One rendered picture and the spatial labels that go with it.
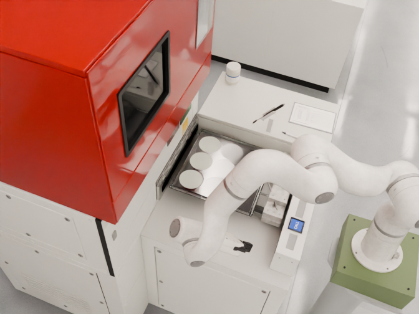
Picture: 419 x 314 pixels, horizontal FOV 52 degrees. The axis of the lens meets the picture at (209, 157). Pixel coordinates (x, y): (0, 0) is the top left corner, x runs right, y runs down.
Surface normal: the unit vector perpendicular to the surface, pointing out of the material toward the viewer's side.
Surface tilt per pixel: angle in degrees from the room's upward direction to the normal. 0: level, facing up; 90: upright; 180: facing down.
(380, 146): 0
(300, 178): 60
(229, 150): 0
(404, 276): 5
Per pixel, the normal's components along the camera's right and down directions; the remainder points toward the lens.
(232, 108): 0.06, -0.64
